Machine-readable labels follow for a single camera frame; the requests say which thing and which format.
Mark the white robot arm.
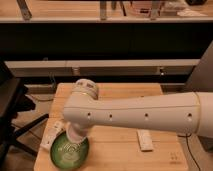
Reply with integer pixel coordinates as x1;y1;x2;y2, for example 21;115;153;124
63;79;213;143

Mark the green ceramic bowl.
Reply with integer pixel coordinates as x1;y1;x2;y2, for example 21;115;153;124
50;132;89;170

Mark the black floor cable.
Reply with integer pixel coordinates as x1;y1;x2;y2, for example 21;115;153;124
177;133;202;171

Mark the black office chair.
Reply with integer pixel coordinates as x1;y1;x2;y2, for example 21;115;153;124
0;60;49;168

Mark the wooden bench rail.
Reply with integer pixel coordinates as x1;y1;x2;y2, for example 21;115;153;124
6;59;200;77

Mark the white tube with cap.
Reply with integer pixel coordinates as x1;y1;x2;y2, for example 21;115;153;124
40;120;64;151

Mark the white remote control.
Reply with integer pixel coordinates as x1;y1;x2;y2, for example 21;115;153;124
137;130;154;152

